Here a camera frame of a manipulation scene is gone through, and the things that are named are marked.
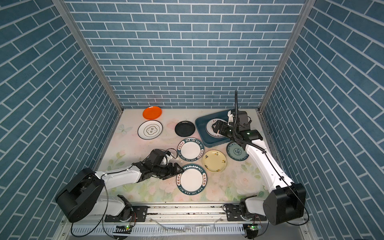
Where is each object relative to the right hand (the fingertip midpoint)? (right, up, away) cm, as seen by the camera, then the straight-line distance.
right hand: (217, 126), depth 80 cm
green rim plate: (-16, -16, +21) cm, 31 cm away
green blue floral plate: (+14, -18, +16) cm, 28 cm away
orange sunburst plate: (-2, -4, +26) cm, 26 cm away
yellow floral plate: (0, -23, +13) cm, 26 cm away
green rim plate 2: (-13, -31, +4) cm, 34 cm away
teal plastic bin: (-5, -10, +17) cm, 20 cm away
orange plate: (-48, +10, +39) cm, 63 cm away
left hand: (-20, -27, +3) cm, 34 cm away
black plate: (-20, -3, +28) cm, 35 cm away
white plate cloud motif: (-46, -4, +28) cm, 54 cm away
